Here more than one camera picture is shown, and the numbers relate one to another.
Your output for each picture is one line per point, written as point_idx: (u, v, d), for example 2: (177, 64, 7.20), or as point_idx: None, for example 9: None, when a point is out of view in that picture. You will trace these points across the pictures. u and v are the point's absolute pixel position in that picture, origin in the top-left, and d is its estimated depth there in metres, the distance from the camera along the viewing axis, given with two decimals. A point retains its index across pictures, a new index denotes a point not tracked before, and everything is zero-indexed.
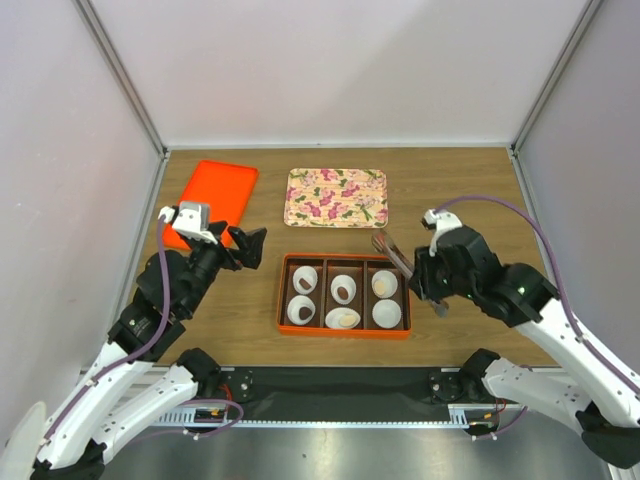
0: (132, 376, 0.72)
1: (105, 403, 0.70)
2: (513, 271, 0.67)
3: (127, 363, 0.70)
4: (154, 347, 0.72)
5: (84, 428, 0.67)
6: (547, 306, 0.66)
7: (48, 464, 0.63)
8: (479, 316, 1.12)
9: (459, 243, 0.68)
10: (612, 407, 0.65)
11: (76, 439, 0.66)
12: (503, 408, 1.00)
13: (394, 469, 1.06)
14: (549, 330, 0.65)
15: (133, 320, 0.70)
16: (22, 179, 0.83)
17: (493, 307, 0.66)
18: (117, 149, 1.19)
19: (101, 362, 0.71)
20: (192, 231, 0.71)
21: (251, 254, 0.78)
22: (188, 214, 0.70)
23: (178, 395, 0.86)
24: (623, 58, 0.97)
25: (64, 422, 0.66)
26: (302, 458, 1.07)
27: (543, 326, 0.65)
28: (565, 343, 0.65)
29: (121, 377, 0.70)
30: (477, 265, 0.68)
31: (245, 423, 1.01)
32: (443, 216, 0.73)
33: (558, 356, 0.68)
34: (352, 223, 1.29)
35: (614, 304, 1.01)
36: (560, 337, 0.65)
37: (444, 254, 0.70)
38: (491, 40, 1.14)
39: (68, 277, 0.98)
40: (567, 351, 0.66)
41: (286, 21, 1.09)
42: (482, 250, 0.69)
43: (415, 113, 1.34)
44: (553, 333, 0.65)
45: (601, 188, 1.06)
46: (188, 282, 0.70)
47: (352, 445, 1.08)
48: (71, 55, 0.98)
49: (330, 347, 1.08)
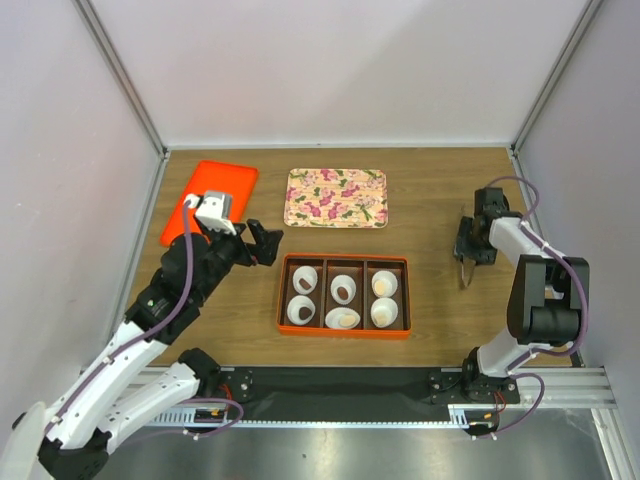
0: (149, 355, 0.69)
1: (122, 382, 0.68)
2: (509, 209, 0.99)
3: (145, 340, 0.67)
4: (171, 326, 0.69)
5: (96, 408, 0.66)
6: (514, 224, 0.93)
7: (58, 444, 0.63)
8: (479, 317, 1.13)
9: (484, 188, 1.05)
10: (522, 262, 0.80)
11: (90, 416, 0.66)
12: (503, 408, 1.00)
13: (394, 469, 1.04)
14: (502, 222, 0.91)
15: (152, 300, 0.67)
16: (23, 179, 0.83)
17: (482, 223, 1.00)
18: (117, 150, 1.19)
19: (117, 341, 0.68)
20: (214, 218, 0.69)
21: (266, 250, 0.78)
22: (211, 200, 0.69)
23: (179, 391, 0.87)
24: (622, 60, 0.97)
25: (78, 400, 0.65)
26: (302, 458, 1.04)
27: (498, 222, 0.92)
28: (510, 228, 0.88)
29: (137, 356, 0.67)
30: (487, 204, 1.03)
31: (244, 423, 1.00)
32: None
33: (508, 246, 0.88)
34: (352, 223, 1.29)
35: (613, 306, 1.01)
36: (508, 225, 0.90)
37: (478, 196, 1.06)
38: (491, 40, 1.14)
39: (69, 277, 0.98)
40: (510, 231, 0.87)
41: (286, 18, 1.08)
42: (496, 197, 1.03)
43: (415, 113, 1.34)
44: (504, 222, 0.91)
45: (600, 189, 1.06)
46: (208, 265, 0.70)
47: (352, 445, 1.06)
48: (72, 56, 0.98)
49: (330, 347, 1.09)
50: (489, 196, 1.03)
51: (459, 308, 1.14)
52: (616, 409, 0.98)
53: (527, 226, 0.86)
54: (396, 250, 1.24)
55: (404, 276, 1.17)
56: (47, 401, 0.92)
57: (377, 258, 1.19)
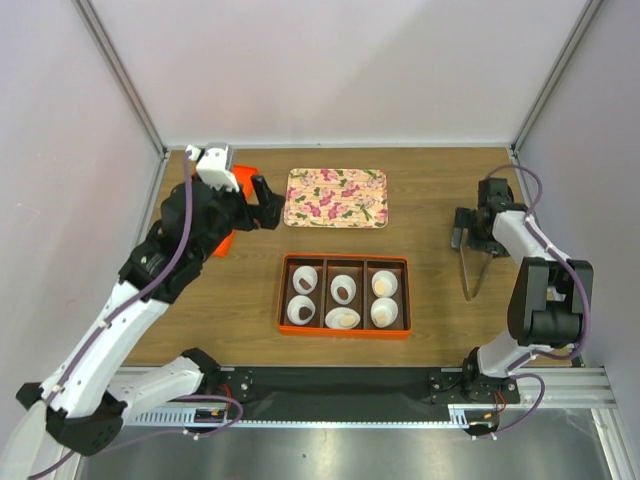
0: (148, 316, 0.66)
1: (123, 344, 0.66)
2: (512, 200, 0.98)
3: (141, 300, 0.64)
4: (169, 283, 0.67)
5: (98, 375, 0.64)
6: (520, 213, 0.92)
7: (63, 413, 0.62)
8: (479, 317, 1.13)
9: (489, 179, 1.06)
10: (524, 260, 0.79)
11: (95, 382, 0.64)
12: (503, 408, 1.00)
13: (394, 469, 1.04)
14: (506, 216, 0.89)
15: (145, 257, 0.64)
16: (23, 179, 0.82)
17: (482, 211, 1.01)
18: (117, 150, 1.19)
19: (113, 303, 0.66)
20: (216, 170, 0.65)
21: (270, 213, 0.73)
22: (214, 152, 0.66)
23: (186, 380, 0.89)
24: (622, 60, 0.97)
25: (79, 367, 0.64)
26: (302, 458, 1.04)
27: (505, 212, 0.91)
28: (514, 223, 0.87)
29: (135, 318, 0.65)
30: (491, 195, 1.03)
31: (244, 423, 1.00)
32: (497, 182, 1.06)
33: (511, 241, 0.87)
34: (352, 223, 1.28)
35: (613, 306, 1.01)
36: (512, 220, 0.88)
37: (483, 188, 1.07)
38: (491, 40, 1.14)
39: (69, 277, 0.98)
40: (514, 226, 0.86)
41: (287, 18, 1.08)
42: (501, 190, 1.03)
43: (415, 113, 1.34)
44: (509, 216, 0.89)
45: (599, 189, 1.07)
46: (209, 220, 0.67)
47: (352, 445, 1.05)
48: (72, 56, 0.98)
49: (330, 347, 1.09)
50: (492, 187, 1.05)
51: (459, 307, 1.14)
52: (616, 409, 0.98)
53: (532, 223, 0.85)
54: (396, 251, 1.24)
55: (404, 276, 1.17)
56: None
57: (377, 258, 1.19)
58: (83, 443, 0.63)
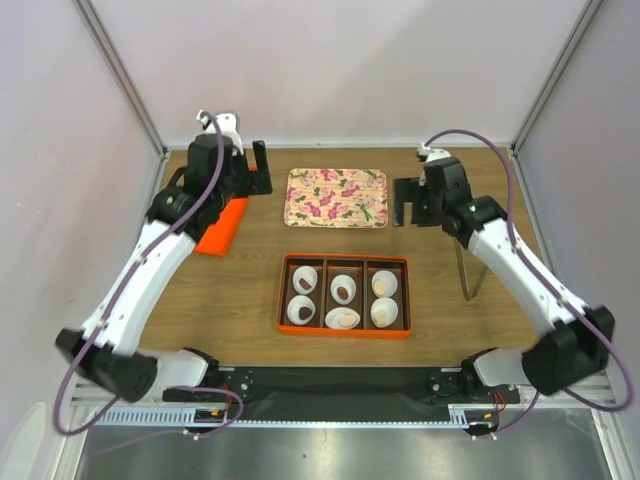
0: (177, 252, 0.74)
1: (156, 286, 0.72)
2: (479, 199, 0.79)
3: (174, 234, 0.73)
4: (197, 222, 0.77)
5: (138, 308, 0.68)
6: (492, 223, 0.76)
7: (111, 345, 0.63)
8: (479, 317, 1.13)
9: (439, 165, 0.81)
10: (539, 315, 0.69)
11: (135, 320, 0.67)
12: (503, 408, 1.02)
13: (394, 469, 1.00)
14: (486, 241, 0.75)
15: (171, 199, 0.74)
16: (23, 179, 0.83)
17: (448, 221, 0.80)
18: (117, 150, 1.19)
19: (144, 242, 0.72)
20: (227, 129, 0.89)
21: (266, 177, 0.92)
22: (225, 116, 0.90)
23: (193, 361, 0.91)
24: (623, 59, 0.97)
25: (120, 302, 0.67)
26: (302, 458, 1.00)
27: (485, 236, 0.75)
28: (502, 253, 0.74)
29: (168, 253, 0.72)
30: (448, 189, 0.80)
31: (243, 423, 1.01)
32: (434, 151, 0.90)
33: (502, 273, 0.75)
34: (352, 223, 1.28)
35: (613, 306, 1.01)
36: (498, 247, 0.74)
37: (429, 174, 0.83)
38: (491, 39, 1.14)
39: (69, 277, 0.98)
40: (504, 259, 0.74)
41: (287, 18, 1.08)
42: (457, 177, 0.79)
43: (415, 113, 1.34)
44: (492, 242, 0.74)
45: (599, 189, 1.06)
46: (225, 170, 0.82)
47: (352, 445, 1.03)
48: (72, 55, 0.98)
49: (330, 347, 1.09)
50: (448, 177, 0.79)
51: (459, 308, 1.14)
52: (616, 410, 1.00)
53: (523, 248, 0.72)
54: (396, 251, 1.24)
55: (404, 276, 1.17)
56: (46, 402, 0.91)
57: (377, 258, 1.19)
58: (129, 383, 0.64)
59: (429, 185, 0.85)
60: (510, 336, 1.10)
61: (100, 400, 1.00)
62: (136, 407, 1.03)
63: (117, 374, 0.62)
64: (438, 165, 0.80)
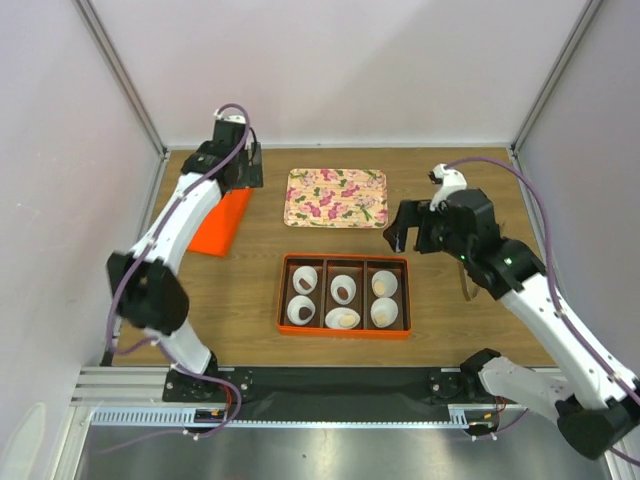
0: (209, 201, 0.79)
1: (193, 234, 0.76)
2: (511, 246, 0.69)
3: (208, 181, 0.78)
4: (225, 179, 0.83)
5: (180, 237, 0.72)
6: (531, 280, 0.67)
7: (160, 262, 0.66)
8: (479, 317, 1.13)
9: (469, 206, 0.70)
10: (585, 388, 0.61)
11: (176, 254, 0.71)
12: (503, 408, 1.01)
13: (394, 469, 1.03)
14: (525, 302, 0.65)
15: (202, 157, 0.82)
16: (24, 179, 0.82)
17: (480, 274, 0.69)
18: (117, 150, 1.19)
19: (181, 189, 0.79)
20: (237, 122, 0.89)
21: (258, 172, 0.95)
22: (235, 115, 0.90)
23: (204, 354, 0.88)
24: (623, 60, 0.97)
25: (165, 230, 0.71)
26: (302, 458, 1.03)
27: (524, 296, 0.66)
28: (544, 316, 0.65)
29: (204, 196, 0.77)
30: (479, 233, 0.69)
31: (235, 423, 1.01)
32: (451, 174, 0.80)
33: (541, 336, 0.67)
34: (352, 223, 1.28)
35: (612, 306, 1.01)
36: (539, 309, 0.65)
37: (457, 213, 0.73)
38: (491, 40, 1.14)
39: (69, 278, 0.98)
40: (546, 324, 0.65)
41: (287, 18, 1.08)
42: (488, 219, 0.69)
43: (415, 113, 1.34)
44: (532, 304, 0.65)
45: (599, 189, 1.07)
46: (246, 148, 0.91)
47: (352, 445, 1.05)
48: (71, 56, 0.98)
49: (330, 347, 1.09)
50: (480, 220, 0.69)
51: (459, 308, 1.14)
52: None
53: (568, 314, 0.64)
54: (396, 251, 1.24)
55: (404, 276, 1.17)
56: (47, 403, 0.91)
57: (377, 258, 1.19)
58: (165, 308, 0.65)
59: (454, 222, 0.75)
60: (509, 336, 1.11)
61: (99, 399, 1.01)
62: (136, 407, 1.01)
63: (159, 288, 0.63)
64: (468, 207, 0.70)
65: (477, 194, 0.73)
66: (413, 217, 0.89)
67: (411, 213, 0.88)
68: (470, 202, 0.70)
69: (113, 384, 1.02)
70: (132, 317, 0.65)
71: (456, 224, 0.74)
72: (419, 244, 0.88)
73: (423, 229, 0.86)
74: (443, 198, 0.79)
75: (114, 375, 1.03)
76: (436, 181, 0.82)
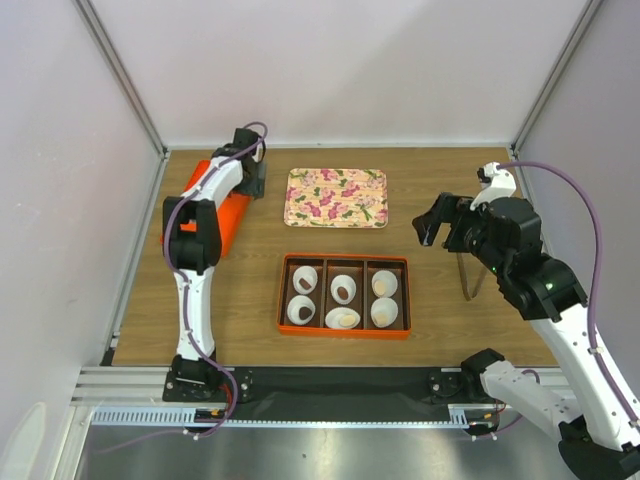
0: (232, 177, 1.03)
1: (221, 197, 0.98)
2: (549, 266, 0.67)
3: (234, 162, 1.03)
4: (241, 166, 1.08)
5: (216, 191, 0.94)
6: (570, 310, 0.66)
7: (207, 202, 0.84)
8: (479, 317, 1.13)
9: (515, 219, 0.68)
10: (602, 428, 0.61)
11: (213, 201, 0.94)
12: (503, 409, 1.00)
13: (394, 469, 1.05)
14: (560, 332, 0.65)
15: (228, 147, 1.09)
16: (23, 179, 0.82)
17: (515, 294, 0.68)
18: (118, 150, 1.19)
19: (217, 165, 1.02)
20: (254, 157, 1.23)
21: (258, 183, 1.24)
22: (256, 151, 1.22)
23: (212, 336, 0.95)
24: (624, 59, 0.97)
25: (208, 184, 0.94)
26: (302, 458, 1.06)
27: (560, 328, 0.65)
28: (577, 351, 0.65)
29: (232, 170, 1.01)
30: (520, 249, 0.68)
31: (232, 423, 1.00)
32: (501, 176, 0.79)
33: (569, 370, 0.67)
34: (352, 223, 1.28)
35: (612, 306, 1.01)
36: (573, 344, 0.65)
37: (498, 223, 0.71)
38: (491, 40, 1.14)
39: (69, 277, 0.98)
40: (577, 358, 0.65)
41: (287, 19, 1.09)
42: (532, 236, 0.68)
43: (415, 113, 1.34)
44: (567, 337, 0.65)
45: (599, 189, 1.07)
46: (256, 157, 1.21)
47: (352, 444, 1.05)
48: (72, 56, 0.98)
49: (330, 347, 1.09)
50: (524, 236, 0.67)
51: (459, 308, 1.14)
52: None
53: (601, 354, 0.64)
54: (396, 251, 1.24)
55: (404, 276, 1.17)
56: (47, 403, 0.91)
57: (377, 258, 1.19)
58: (208, 238, 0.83)
59: (494, 232, 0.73)
60: (509, 336, 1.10)
61: (99, 399, 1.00)
62: (136, 407, 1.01)
63: (206, 221, 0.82)
64: (514, 221, 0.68)
65: (523, 206, 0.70)
66: (449, 213, 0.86)
67: (448, 209, 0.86)
68: (515, 216, 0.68)
69: (113, 384, 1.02)
70: (178, 252, 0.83)
71: (494, 232, 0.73)
72: (450, 244, 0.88)
73: (457, 226, 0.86)
74: (485, 201, 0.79)
75: (114, 375, 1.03)
76: (483, 179, 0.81)
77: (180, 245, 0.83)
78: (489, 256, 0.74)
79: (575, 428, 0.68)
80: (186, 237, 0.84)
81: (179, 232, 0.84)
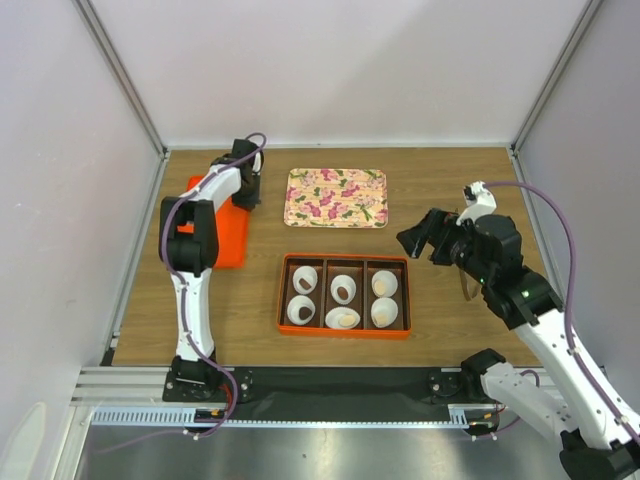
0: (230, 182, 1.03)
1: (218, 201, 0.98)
2: (528, 278, 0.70)
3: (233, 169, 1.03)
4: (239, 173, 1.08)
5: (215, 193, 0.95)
6: (546, 314, 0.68)
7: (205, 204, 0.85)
8: (479, 317, 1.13)
9: (496, 236, 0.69)
10: (590, 428, 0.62)
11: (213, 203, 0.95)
12: (503, 409, 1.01)
13: (395, 469, 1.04)
14: (538, 334, 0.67)
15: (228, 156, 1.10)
16: (23, 179, 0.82)
17: (496, 303, 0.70)
18: (118, 149, 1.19)
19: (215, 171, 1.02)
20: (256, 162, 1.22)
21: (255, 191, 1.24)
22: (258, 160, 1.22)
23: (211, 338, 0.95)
24: (624, 59, 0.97)
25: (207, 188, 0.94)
26: (302, 458, 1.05)
27: (539, 331, 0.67)
28: (556, 352, 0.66)
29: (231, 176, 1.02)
30: (502, 262, 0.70)
31: (232, 422, 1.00)
32: (486, 193, 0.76)
33: (552, 371, 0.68)
34: (352, 223, 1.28)
35: (611, 306, 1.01)
36: (552, 345, 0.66)
37: (482, 238, 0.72)
38: (491, 40, 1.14)
39: (69, 277, 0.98)
40: (557, 360, 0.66)
41: (287, 19, 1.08)
42: (513, 250, 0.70)
43: (415, 113, 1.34)
44: (546, 339, 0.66)
45: (599, 189, 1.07)
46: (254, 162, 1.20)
47: (352, 444, 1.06)
48: (71, 56, 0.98)
49: (330, 347, 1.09)
50: (505, 252, 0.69)
51: (459, 308, 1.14)
52: None
53: (580, 353, 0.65)
54: (396, 251, 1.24)
55: (404, 276, 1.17)
56: (47, 403, 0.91)
57: (377, 258, 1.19)
58: (204, 238, 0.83)
59: (477, 245, 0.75)
60: (509, 336, 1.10)
61: (99, 399, 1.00)
62: (136, 407, 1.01)
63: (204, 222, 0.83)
64: (496, 236, 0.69)
65: (508, 221, 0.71)
66: (436, 228, 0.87)
67: (436, 223, 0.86)
68: (497, 231, 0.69)
69: (113, 384, 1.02)
70: (175, 252, 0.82)
71: (478, 245, 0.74)
72: (436, 260, 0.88)
73: (443, 243, 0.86)
74: (469, 218, 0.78)
75: (114, 375, 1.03)
76: (468, 196, 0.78)
77: (176, 246, 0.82)
78: (473, 268, 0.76)
79: (577, 438, 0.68)
80: (183, 238, 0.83)
81: (176, 233, 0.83)
